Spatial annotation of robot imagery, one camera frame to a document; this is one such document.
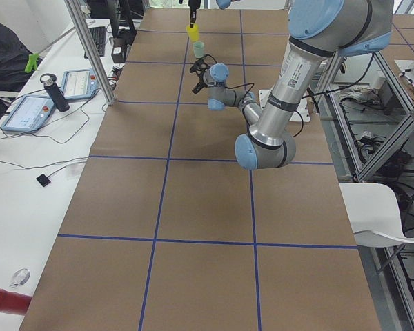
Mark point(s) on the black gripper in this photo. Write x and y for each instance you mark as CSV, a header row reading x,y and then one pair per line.
x,y
192,14
203,76

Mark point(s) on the yellow plastic cup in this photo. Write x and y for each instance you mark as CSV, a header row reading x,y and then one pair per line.
x,y
192,30

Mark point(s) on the green plastic cup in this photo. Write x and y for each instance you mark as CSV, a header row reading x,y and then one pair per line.
x,y
199,49

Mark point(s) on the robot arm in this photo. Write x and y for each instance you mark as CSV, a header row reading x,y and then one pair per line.
x,y
317,30
222,4

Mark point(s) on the black box with label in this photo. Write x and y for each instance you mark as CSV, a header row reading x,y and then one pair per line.
x,y
119,50

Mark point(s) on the black keyboard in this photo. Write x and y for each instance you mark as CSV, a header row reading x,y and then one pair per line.
x,y
98,35

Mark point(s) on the far blue teach pendant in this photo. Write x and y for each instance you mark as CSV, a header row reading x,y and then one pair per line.
x,y
79,84

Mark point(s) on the blue teach pendant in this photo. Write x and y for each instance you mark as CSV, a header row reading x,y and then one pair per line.
x,y
79,84
29,114

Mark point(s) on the black water bottle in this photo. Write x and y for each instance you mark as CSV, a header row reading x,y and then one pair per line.
x,y
49,82

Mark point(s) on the green clamp tool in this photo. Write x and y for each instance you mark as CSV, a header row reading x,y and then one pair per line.
x,y
34,60

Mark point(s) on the near blue teach pendant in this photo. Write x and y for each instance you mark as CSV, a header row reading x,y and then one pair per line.
x,y
29,114

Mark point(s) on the small black square pad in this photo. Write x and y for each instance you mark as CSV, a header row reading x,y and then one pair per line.
x,y
43,180

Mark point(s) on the person in black jacket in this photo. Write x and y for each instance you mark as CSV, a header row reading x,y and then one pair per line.
x,y
13,60

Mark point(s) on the clear tape roll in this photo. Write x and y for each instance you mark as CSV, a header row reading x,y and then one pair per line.
x,y
20,278

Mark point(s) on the red cylinder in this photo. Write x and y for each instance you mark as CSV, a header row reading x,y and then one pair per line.
x,y
14,303

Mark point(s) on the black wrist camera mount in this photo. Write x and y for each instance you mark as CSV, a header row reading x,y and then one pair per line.
x,y
199,67

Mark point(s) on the aluminium frame post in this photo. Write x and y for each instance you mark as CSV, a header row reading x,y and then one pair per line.
x,y
90,49

